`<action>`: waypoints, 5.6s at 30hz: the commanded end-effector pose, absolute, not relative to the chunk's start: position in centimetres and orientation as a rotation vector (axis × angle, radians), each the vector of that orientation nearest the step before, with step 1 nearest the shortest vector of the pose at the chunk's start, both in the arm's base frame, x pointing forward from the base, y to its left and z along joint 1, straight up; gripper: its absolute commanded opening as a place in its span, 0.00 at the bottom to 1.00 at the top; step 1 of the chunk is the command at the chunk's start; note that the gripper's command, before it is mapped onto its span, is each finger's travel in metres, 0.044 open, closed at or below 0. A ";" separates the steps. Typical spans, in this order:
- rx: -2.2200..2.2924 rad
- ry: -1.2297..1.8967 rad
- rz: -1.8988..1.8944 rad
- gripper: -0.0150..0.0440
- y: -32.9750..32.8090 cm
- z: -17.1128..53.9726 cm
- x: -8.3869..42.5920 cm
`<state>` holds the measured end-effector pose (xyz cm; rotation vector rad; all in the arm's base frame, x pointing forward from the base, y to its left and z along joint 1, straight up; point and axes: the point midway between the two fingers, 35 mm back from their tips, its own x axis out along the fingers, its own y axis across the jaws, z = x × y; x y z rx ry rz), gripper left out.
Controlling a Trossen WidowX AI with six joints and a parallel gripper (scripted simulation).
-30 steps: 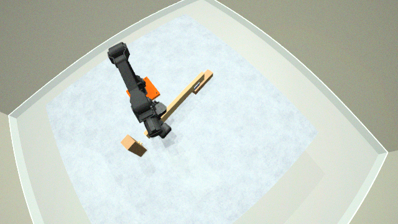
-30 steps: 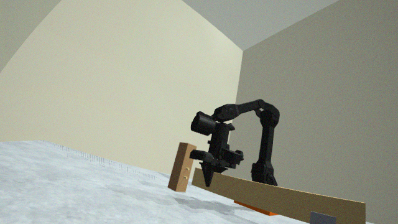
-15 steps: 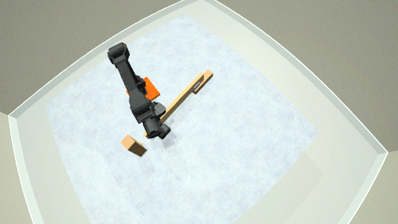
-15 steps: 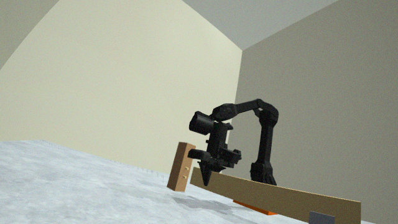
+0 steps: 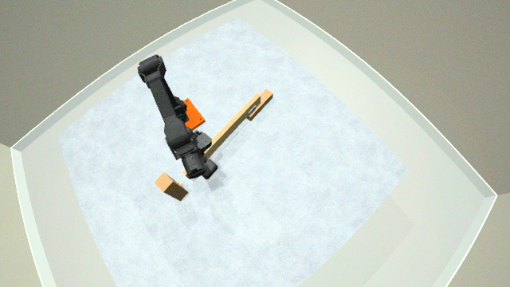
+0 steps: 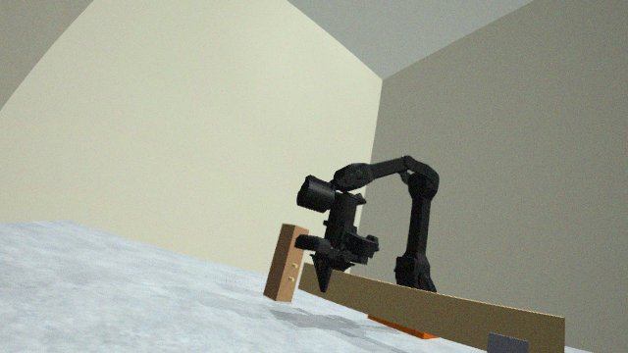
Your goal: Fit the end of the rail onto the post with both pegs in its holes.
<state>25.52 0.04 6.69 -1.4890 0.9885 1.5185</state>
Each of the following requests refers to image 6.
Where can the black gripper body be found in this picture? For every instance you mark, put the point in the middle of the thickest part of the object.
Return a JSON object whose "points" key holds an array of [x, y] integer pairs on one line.
{"points": [[327, 246]]}

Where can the long wooden rail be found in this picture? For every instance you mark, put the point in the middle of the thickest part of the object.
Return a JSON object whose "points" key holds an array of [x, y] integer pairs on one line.
{"points": [[455, 319]]}

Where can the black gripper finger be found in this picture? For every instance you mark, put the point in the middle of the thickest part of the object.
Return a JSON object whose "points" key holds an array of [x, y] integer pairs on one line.
{"points": [[323, 266], [342, 266]]}

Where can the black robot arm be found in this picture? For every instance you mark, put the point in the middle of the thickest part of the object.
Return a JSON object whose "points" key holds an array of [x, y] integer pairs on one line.
{"points": [[413, 268]]}

